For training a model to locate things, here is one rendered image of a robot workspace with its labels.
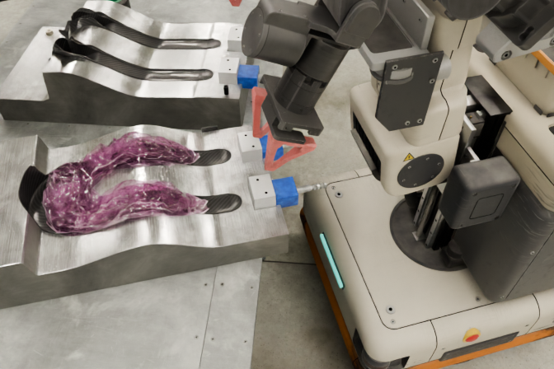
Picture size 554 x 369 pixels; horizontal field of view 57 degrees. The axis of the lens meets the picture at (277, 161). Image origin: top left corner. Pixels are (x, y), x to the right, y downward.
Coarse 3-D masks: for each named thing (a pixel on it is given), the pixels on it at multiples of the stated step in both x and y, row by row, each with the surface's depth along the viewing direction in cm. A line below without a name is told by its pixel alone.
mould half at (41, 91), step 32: (96, 0) 112; (96, 32) 104; (160, 32) 113; (192, 32) 112; (224, 32) 112; (32, 64) 109; (64, 64) 96; (96, 64) 99; (160, 64) 105; (192, 64) 104; (0, 96) 102; (32, 96) 102; (64, 96) 100; (96, 96) 99; (128, 96) 98; (160, 96) 98; (192, 96) 97; (224, 96) 97; (192, 128) 103; (224, 128) 103
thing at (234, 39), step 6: (234, 30) 107; (240, 30) 107; (228, 36) 106; (234, 36) 106; (240, 36) 106; (228, 42) 106; (234, 42) 105; (240, 42) 105; (228, 48) 107; (234, 48) 106; (240, 48) 106
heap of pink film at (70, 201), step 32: (96, 160) 84; (128, 160) 83; (160, 160) 85; (192, 160) 89; (64, 192) 80; (96, 192) 82; (128, 192) 78; (160, 192) 79; (64, 224) 78; (96, 224) 77
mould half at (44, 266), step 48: (0, 144) 85; (96, 144) 89; (192, 144) 92; (0, 192) 78; (192, 192) 84; (240, 192) 86; (0, 240) 72; (48, 240) 77; (96, 240) 76; (144, 240) 74; (192, 240) 77; (240, 240) 79; (288, 240) 81; (0, 288) 73; (48, 288) 76; (96, 288) 79
